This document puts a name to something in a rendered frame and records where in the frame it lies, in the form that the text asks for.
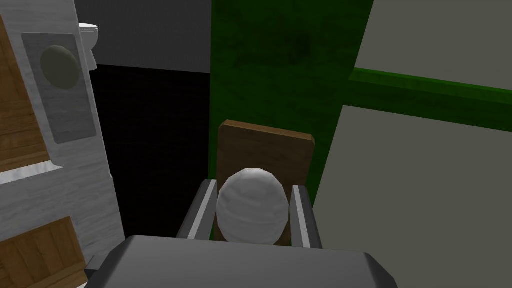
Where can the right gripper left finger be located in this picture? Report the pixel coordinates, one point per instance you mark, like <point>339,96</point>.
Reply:
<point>198,214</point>

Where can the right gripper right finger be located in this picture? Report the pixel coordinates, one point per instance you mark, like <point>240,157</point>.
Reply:
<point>303,218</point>

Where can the white ball knob brown plate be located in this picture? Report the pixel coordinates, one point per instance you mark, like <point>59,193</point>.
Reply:
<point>252,208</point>

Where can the olive ball knob grey plate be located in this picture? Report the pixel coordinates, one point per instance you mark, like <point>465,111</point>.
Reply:
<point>60,66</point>

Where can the white toilet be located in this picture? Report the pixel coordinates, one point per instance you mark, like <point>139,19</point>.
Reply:
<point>90,38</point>

